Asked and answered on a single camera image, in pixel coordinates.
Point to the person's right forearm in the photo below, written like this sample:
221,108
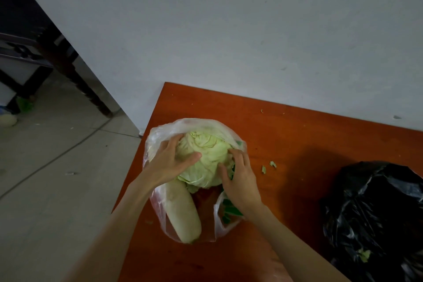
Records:
294,248

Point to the brown wooden table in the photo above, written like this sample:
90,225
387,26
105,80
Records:
297,133

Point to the white round object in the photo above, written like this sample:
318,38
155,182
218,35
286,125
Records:
7,120

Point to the small green object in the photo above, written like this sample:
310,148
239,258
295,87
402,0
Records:
24,105

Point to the green cabbage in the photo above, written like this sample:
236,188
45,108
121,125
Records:
208,159

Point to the large black plastic bag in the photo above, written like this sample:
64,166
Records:
373,209

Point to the dark wooden furniture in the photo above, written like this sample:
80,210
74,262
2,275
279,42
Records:
66,60

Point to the person's right hand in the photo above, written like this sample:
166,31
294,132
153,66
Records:
241,186

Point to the clear vegetable bag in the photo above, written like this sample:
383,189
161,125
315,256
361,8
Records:
158,129

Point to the green packet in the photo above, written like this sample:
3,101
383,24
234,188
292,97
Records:
231,209

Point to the person's left forearm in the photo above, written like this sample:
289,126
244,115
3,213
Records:
112,235

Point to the person's left hand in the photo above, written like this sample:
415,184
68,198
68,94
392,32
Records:
165,162

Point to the white radish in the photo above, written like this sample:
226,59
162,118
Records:
181,212

